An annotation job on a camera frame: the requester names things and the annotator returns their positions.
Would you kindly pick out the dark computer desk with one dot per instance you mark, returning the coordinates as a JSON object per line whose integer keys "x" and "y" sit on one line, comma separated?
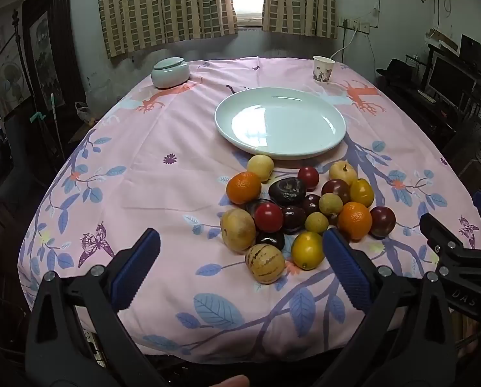
{"x": 438, "y": 117}

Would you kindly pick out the striped pepino melon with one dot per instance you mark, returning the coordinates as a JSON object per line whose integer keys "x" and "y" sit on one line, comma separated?
{"x": 265, "y": 264}

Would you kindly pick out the printed paper cup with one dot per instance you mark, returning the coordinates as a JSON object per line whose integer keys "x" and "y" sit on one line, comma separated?
{"x": 323, "y": 70}

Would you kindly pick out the pale yellow round pear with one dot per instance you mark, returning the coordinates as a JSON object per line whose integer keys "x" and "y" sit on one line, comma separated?
{"x": 260, "y": 167}

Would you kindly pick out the person's left hand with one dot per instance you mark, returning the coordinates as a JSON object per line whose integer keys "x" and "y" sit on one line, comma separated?
{"x": 232, "y": 382}

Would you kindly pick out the tan spotted round fruit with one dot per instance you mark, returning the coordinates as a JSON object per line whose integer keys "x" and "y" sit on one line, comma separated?
{"x": 238, "y": 229}

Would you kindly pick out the wide checked curtain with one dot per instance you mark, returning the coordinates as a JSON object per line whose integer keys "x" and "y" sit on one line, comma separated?
{"x": 163, "y": 8}

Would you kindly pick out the yellow orange tomato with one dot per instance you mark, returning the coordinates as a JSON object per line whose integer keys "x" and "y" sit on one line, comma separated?
{"x": 361, "y": 192}

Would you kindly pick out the small dark plum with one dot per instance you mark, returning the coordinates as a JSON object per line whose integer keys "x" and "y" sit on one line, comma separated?
{"x": 311, "y": 203}

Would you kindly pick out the pale yellow stemmed pear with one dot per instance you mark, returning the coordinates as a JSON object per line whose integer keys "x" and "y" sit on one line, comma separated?
{"x": 343, "y": 172}

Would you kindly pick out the pink printed tablecloth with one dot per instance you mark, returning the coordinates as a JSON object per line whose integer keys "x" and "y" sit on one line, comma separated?
{"x": 163, "y": 193}

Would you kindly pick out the white wall power strip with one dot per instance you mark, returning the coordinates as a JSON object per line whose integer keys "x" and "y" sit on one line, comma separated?
{"x": 356, "y": 25}

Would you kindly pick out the large dark water chestnut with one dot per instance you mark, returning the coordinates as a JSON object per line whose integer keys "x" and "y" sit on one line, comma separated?
{"x": 287, "y": 190}

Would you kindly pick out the orange mandarin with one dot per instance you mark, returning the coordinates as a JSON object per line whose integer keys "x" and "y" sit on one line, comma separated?
{"x": 354, "y": 220}
{"x": 243, "y": 188}

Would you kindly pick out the computer monitor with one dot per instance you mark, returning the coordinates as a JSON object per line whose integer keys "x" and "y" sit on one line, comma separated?
{"x": 450, "y": 76}

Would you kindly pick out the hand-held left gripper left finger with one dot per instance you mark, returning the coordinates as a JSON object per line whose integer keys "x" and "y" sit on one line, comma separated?
{"x": 137, "y": 266}

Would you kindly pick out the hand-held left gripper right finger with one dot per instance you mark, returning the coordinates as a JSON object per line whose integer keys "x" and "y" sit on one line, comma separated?
{"x": 347, "y": 268}

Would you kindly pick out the pale green lidded jar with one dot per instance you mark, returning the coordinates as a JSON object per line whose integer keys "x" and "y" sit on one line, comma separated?
{"x": 169, "y": 73}

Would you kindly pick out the red tomato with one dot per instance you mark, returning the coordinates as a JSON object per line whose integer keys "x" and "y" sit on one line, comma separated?
{"x": 268, "y": 217}

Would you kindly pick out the narrow checked curtain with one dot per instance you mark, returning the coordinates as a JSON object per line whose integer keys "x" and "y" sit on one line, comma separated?
{"x": 301, "y": 0}

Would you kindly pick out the clear plastic bag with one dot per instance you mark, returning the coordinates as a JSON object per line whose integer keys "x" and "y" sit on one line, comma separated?
{"x": 82, "y": 112}

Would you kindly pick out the wall poster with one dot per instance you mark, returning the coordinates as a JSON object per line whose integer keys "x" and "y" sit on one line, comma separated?
{"x": 44, "y": 60}
{"x": 10, "y": 72}

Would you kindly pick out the large white plate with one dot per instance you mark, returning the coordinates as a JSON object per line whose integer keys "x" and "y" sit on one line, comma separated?
{"x": 280, "y": 121}

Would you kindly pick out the black hat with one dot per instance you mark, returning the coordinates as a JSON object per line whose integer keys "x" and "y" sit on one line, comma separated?
{"x": 395, "y": 70}

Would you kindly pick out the black speaker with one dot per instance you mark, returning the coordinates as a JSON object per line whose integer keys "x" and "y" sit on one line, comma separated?
{"x": 473, "y": 52}

